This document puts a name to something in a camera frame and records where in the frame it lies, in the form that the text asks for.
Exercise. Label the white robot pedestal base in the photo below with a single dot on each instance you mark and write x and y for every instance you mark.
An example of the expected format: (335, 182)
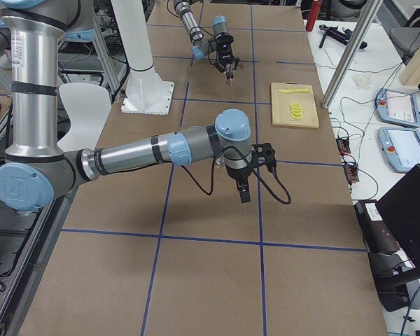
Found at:
(145, 92)

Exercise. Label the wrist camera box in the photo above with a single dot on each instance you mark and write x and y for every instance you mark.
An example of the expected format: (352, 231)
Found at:
(263, 154)
(224, 40)

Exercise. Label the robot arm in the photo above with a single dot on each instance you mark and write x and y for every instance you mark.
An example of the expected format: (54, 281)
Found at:
(216, 46)
(56, 127)

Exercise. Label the bamboo cutting board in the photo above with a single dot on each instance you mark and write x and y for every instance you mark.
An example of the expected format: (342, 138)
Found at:
(281, 106)

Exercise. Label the yellow plastic knife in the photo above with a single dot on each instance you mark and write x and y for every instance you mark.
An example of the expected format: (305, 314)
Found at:
(289, 91)

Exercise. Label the red cylinder bottle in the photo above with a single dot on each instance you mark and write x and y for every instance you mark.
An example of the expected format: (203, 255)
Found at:
(313, 15)

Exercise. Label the black monitor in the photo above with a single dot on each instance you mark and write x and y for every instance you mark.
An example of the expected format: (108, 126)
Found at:
(400, 210)

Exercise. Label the near teach pendant tablet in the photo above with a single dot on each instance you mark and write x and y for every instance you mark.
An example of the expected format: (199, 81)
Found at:
(401, 147)

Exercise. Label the lemon slice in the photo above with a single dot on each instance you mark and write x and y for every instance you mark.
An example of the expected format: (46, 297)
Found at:
(296, 110)

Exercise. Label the black rod tool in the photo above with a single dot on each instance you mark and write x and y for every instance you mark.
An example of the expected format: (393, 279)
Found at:
(334, 33)

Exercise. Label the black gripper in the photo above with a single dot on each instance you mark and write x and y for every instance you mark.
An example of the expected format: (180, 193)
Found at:
(239, 173)
(224, 57)

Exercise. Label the aluminium frame post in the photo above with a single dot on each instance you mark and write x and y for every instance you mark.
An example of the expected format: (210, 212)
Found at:
(365, 20)

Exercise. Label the teach pendant tablet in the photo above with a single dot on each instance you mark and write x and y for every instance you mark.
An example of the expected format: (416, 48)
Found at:
(398, 108)
(401, 147)

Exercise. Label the far teach pendant tablet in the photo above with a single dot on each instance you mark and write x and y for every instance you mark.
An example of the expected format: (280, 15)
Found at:
(398, 108)

